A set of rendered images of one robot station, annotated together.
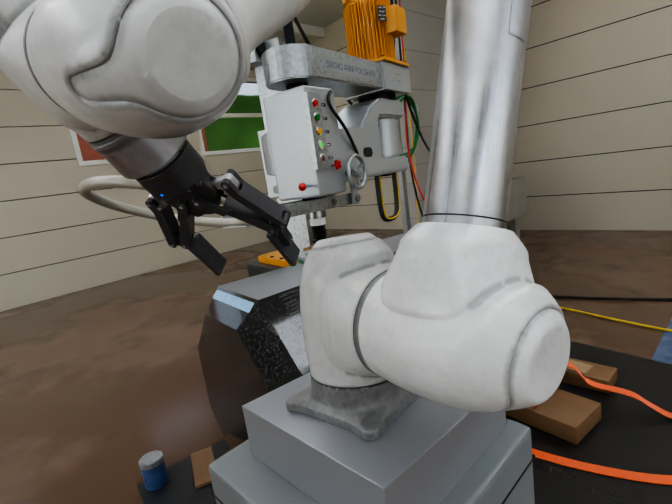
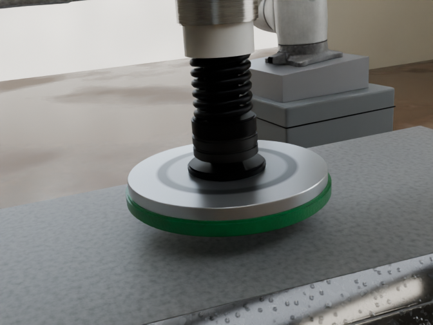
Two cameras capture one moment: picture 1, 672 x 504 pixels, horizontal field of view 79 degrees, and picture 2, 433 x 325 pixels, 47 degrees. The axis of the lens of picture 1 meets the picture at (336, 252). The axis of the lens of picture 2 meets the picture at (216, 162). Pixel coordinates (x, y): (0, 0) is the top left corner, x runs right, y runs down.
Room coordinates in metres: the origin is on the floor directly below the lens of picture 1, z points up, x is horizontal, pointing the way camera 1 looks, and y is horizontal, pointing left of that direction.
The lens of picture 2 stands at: (2.24, 0.21, 1.10)
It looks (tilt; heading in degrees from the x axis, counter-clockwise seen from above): 19 degrees down; 198
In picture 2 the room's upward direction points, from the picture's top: 4 degrees counter-clockwise
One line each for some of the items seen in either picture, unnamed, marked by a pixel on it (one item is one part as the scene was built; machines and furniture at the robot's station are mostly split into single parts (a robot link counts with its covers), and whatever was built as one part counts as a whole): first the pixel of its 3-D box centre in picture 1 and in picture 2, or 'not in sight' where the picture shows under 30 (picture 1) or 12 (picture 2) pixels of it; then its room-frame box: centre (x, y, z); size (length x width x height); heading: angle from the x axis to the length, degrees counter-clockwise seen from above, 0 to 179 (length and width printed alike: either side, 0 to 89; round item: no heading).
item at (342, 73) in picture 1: (343, 81); not in sight; (2.03, -0.15, 1.66); 0.96 x 0.25 x 0.17; 144
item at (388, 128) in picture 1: (381, 139); not in sight; (2.28, -0.33, 1.39); 0.19 x 0.19 x 0.20
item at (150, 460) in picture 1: (153, 470); not in sight; (1.63, 0.94, 0.08); 0.10 x 0.10 x 0.13
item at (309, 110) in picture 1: (316, 131); not in sight; (1.63, 0.01, 1.42); 0.08 x 0.03 x 0.28; 144
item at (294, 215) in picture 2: not in sight; (227, 175); (1.75, 0.06, 0.92); 0.22 x 0.22 x 0.04
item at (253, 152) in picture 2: not in sight; (225, 147); (1.75, 0.06, 0.95); 0.07 x 0.07 x 0.01
